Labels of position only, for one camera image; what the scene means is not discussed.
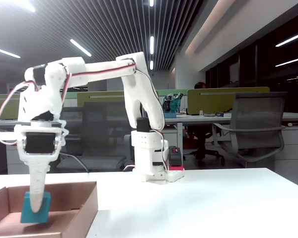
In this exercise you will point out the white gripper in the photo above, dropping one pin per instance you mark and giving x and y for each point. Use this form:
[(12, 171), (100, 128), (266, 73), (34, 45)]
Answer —
[(38, 143)]

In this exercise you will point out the blue cube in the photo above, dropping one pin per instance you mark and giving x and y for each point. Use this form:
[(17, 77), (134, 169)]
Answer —
[(27, 215)]

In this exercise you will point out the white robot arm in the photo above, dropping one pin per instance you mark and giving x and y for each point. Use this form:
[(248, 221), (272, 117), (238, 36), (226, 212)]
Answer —
[(104, 69)]

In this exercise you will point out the brown cardboard box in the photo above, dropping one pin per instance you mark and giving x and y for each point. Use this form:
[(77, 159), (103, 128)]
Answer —
[(72, 198)]

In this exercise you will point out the small blue box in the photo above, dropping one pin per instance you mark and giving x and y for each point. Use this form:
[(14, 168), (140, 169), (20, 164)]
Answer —
[(170, 115)]

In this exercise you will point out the white drawer cabinet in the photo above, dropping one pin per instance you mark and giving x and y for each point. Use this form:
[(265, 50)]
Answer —
[(12, 163), (295, 148)]

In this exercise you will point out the grey mesh office chair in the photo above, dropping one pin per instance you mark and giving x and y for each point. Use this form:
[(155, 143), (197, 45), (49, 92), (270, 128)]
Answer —
[(101, 124), (74, 119), (258, 111)]

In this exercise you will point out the olive green desk partition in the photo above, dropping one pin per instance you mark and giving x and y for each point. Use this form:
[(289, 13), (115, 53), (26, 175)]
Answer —
[(101, 98), (10, 112), (213, 101)]

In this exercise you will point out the light green desk partition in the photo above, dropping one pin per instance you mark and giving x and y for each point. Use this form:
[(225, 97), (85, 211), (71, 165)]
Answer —
[(173, 91), (74, 96)]

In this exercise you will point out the black red table clamp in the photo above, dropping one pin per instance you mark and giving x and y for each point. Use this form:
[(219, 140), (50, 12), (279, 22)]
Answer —
[(175, 156)]

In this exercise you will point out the teal plastic bag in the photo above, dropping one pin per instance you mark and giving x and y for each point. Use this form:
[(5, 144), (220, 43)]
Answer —
[(173, 104)]

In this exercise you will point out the black swivel chair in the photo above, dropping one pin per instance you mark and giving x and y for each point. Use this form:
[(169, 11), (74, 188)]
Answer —
[(201, 151)]

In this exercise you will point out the person with dark hair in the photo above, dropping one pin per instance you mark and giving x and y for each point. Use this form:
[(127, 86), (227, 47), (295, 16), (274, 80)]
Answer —
[(200, 85)]

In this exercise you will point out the blue book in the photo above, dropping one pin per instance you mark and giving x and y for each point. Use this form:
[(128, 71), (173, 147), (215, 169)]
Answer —
[(223, 114)]

